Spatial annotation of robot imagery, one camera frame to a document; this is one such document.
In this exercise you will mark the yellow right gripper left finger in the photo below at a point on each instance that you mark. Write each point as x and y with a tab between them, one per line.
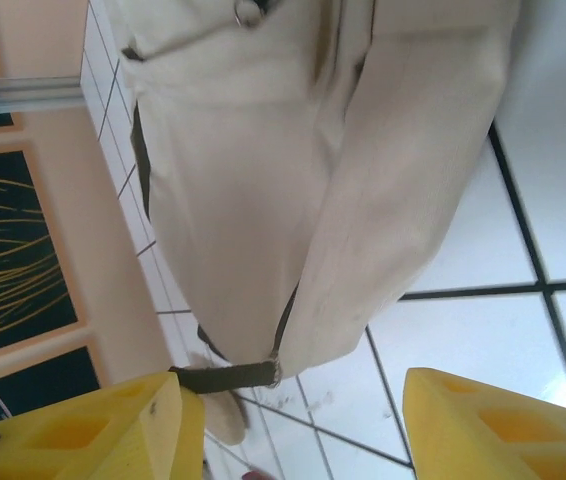
88	440

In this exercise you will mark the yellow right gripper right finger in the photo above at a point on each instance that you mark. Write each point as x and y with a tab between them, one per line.
488	435

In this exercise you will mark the tan pouch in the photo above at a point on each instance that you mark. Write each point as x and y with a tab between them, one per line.
225	425

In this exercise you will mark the cream canvas backpack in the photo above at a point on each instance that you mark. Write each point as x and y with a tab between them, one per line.
263	200

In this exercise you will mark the dark panel with single flower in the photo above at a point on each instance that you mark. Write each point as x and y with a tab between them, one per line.
28	390

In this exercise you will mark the dark panel with peach circle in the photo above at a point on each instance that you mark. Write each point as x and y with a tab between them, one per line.
8	250

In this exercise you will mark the aluminium corner post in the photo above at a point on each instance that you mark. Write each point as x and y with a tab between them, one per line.
23	95

